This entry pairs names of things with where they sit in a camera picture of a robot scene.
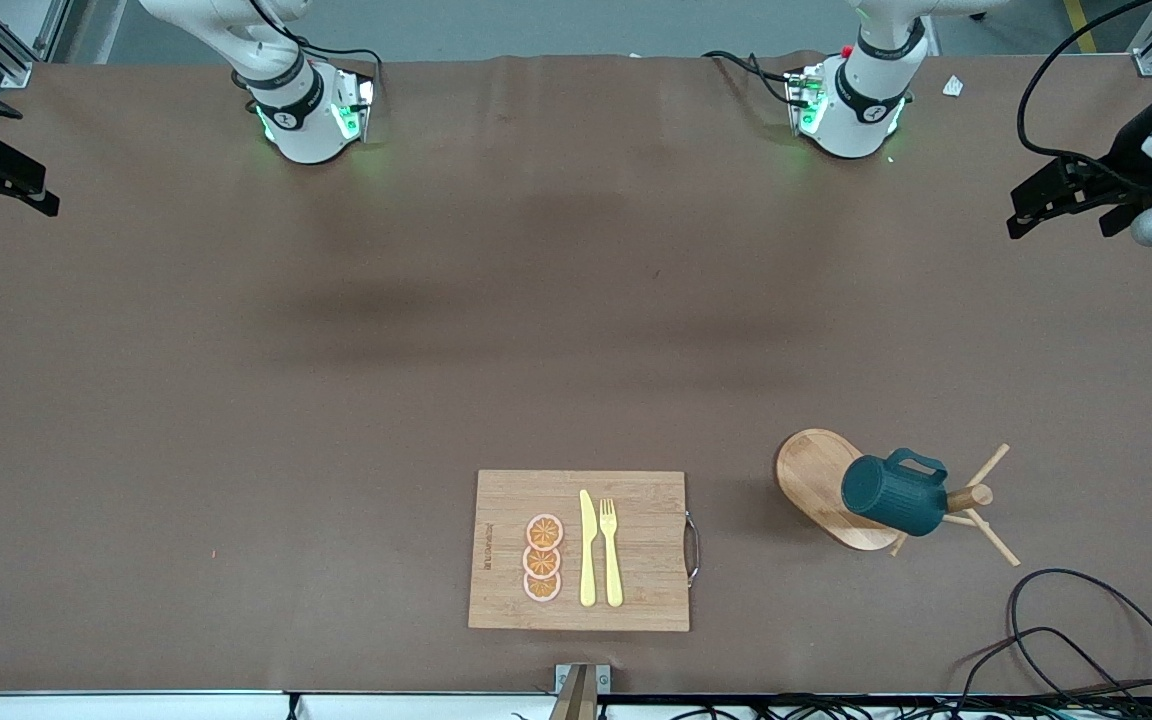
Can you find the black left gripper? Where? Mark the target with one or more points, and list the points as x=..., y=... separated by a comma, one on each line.
x=1124, y=159

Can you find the dark teal ribbed cup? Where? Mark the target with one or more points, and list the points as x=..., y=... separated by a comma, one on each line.
x=886, y=495

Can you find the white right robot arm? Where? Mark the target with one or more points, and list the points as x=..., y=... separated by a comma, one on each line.
x=301, y=130

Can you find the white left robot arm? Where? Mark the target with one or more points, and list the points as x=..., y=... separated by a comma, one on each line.
x=861, y=110

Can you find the white paper scrap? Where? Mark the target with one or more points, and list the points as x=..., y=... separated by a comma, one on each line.
x=953, y=86

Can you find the wooden mug tree stand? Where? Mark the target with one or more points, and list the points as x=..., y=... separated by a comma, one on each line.
x=816, y=480

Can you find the brown table cover sheet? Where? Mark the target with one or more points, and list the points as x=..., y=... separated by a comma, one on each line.
x=236, y=500

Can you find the bamboo cutting board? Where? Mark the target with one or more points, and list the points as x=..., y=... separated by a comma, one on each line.
x=646, y=560

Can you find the yellow plastic fork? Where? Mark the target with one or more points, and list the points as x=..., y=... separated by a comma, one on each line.
x=613, y=570

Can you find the yellow plastic knife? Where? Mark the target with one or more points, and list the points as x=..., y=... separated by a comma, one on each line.
x=588, y=560

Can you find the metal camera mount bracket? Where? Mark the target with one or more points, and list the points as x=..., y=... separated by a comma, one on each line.
x=581, y=695

